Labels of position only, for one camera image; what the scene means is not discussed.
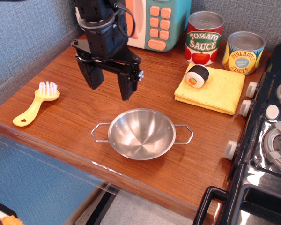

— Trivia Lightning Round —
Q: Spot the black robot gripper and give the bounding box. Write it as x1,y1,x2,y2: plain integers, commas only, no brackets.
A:
71,22,144,101

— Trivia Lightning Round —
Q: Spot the small stainless steel pot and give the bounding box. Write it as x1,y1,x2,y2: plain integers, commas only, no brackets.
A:
91,108,194,161

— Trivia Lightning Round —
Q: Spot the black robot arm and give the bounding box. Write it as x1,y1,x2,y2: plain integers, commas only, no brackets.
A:
72,0,143,101

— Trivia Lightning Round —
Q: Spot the yellow toy dish brush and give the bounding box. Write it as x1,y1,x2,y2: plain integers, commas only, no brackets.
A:
12,81,60,127

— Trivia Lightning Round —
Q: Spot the teal toy microwave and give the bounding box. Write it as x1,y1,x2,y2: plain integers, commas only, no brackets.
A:
119,0,192,52

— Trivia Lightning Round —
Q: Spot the toy sushi roll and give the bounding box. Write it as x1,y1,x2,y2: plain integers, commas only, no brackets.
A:
185,65,209,88

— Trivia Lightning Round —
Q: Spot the tomato sauce can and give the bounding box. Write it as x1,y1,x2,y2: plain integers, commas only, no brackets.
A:
185,11,224,66

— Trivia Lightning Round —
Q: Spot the folded yellow cloth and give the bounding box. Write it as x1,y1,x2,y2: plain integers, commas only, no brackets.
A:
174,67,245,115

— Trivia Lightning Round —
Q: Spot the pineapple slices can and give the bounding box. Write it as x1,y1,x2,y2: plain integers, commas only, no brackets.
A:
222,31,266,75

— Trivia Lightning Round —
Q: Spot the black toy stove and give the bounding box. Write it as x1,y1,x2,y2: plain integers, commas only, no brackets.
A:
193,43,281,225

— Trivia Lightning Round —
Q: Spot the black cable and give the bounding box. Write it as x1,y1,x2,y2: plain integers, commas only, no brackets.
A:
114,2,136,39

